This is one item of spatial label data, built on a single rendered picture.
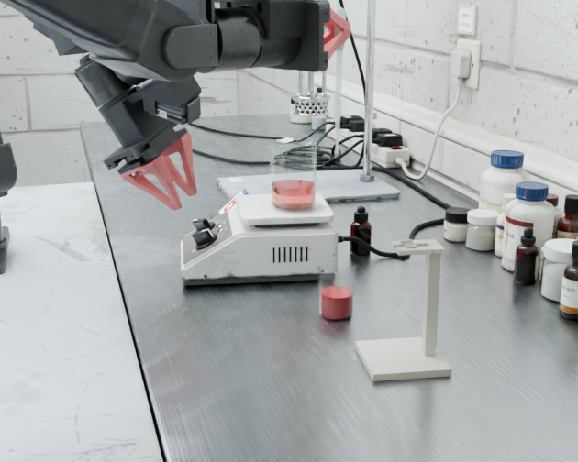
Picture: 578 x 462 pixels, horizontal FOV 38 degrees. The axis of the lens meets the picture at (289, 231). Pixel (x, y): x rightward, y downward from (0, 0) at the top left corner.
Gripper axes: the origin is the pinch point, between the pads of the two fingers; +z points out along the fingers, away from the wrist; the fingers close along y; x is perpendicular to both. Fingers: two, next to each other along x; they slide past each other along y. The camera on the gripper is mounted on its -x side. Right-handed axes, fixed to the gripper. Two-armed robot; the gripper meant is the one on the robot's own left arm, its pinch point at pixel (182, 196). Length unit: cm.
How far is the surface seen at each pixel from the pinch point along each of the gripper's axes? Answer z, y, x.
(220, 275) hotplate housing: 10.7, -2.7, -1.0
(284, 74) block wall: 19, 151, 96
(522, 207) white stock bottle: 24.0, 22.9, -28.9
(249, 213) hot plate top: 6.4, 4.2, -4.3
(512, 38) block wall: 13, 64, -19
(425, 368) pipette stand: 21.2, -12.7, -30.9
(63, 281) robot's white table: 2.0, -11.4, 15.5
